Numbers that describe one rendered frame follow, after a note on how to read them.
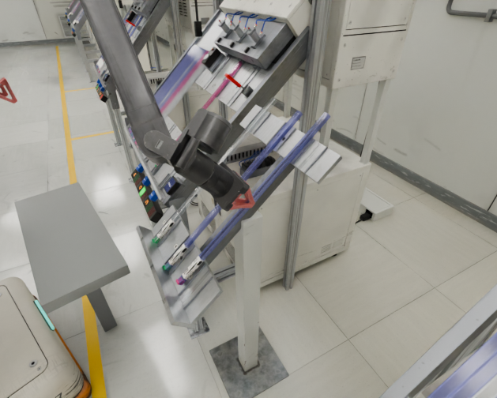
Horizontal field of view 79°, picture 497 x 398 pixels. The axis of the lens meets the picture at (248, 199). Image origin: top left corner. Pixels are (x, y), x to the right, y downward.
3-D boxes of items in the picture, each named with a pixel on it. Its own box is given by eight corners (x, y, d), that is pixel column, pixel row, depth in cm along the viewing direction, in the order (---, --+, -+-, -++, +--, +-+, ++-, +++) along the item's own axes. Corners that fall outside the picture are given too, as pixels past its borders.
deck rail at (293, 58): (178, 212, 103) (163, 204, 99) (175, 208, 104) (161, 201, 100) (320, 42, 94) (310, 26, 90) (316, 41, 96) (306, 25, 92)
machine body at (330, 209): (249, 300, 153) (249, 202, 117) (199, 221, 203) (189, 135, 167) (346, 256, 178) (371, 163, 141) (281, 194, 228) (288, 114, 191)
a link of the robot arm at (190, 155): (164, 167, 55) (180, 173, 51) (182, 134, 56) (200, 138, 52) (192, 183, 60) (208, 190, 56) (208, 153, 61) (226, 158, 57)
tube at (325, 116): (182, 285, 71) (178, 284, 70) (179, 281, 72) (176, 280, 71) (330, 117, 65) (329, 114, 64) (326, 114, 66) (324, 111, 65)
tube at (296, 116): (168, 271, 76) (163, 269, 75) (167, 267, 78) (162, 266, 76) (303, 114, 71) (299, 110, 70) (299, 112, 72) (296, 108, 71)
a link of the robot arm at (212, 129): (148, 154, 59) (139, 144, 50) (176, 103, 60) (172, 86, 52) (202, 183, 60) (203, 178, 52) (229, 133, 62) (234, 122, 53)
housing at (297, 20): (309, 54, 97) (286, 17, 87) (239, 33, 132) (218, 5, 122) (325, 33, 96) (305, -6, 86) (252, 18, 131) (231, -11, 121)
